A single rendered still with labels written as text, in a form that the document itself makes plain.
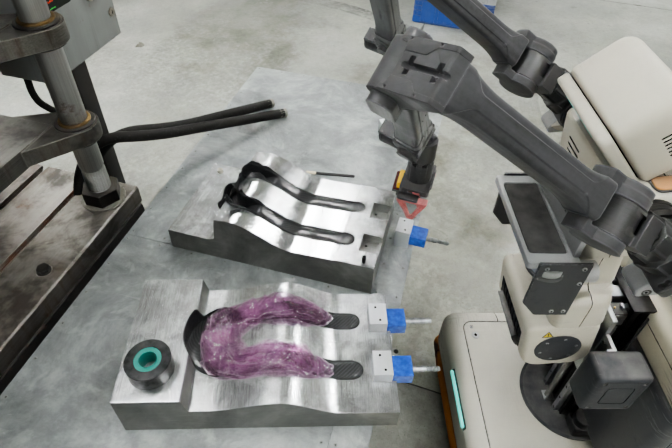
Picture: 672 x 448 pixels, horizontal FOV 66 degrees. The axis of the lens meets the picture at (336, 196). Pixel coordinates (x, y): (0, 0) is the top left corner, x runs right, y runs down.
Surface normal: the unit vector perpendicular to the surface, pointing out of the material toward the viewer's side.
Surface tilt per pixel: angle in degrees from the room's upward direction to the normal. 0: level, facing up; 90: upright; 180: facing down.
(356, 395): 0
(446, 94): 62
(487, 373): 0
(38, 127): 0
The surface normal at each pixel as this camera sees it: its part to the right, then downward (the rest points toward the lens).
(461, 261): 0.04, -0.73
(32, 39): 0.61, 0.55
